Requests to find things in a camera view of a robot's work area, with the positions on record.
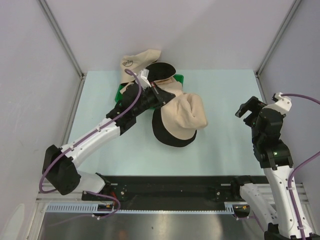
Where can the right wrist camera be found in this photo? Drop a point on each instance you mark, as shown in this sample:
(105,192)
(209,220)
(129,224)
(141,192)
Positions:
(282,104)

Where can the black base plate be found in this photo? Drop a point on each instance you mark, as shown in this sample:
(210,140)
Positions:
(178,192)

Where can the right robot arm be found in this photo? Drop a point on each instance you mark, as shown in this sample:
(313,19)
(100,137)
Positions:
(285,218)

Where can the aluminium frame post left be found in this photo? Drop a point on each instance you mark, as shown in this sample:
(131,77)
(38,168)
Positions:
(55,26)

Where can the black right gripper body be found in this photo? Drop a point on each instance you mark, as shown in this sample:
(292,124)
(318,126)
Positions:
(251,119)

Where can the beige bucket hat pink lining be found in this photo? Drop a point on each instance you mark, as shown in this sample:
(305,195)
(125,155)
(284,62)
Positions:
(184,115)

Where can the beige hat black lining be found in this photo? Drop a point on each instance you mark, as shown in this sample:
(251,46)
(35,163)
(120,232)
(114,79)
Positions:
(159,71)

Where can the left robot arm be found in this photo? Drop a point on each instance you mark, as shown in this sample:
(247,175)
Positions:
(61,163)

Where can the green plastic tray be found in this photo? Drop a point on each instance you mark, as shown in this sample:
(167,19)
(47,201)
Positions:
(118,97)

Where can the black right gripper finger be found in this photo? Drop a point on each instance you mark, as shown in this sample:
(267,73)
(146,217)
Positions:
(253,102)
(242,110)

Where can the aluminium frame post right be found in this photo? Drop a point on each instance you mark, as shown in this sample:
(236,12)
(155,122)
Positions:
(278,36)

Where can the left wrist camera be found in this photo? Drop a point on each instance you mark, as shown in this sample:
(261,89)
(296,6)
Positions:
(143,78)

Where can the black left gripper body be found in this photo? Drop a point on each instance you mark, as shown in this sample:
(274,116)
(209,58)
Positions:
(151,98)

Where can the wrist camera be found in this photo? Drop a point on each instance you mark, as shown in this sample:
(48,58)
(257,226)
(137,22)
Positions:
(143,78)
(282,104)

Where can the beige logo bucket hat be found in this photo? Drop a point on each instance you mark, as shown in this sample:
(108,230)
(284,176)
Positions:
(137,62)

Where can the aluminium frame post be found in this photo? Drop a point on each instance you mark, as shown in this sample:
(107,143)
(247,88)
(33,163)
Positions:
(278,36)
(55,26)

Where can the black bucket hat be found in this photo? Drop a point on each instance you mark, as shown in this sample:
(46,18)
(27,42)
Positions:
(164,136)

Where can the white slotted cable duct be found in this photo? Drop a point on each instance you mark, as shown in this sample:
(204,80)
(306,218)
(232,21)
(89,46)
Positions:
(107,208)

